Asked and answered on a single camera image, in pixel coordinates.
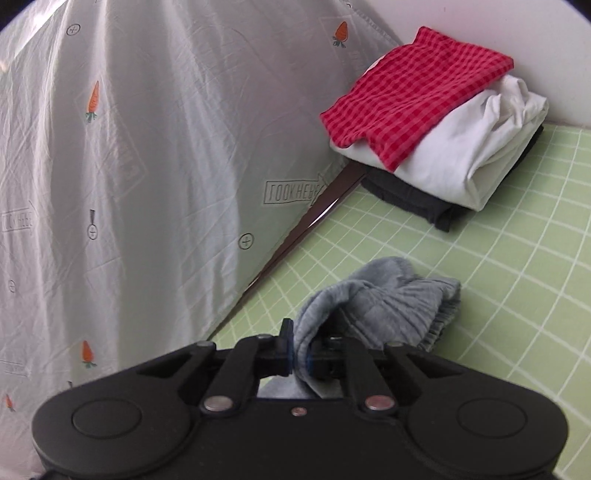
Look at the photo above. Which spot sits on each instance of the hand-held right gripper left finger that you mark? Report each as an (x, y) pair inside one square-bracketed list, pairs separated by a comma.
[(285, 353)]

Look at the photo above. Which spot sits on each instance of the red checked cloth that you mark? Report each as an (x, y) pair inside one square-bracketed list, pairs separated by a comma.
[(406, 92)]

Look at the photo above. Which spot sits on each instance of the green grid mat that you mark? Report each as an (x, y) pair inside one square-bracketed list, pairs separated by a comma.
[(508, 277)]

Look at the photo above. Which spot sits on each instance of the grey carrot print sheet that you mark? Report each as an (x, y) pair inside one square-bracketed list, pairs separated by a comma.
[(161, 138)]

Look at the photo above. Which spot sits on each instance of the grey ribbed garment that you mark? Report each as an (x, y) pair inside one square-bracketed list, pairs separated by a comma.
[(378, 304)]

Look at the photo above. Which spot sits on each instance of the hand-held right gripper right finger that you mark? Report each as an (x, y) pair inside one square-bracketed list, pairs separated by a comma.
[(318, 362)]

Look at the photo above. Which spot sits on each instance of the dark grey folded garment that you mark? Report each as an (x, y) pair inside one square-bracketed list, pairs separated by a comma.
[(415, 201)]

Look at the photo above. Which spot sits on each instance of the white folded garment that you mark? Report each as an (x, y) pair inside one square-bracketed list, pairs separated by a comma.
[(452, 152)]

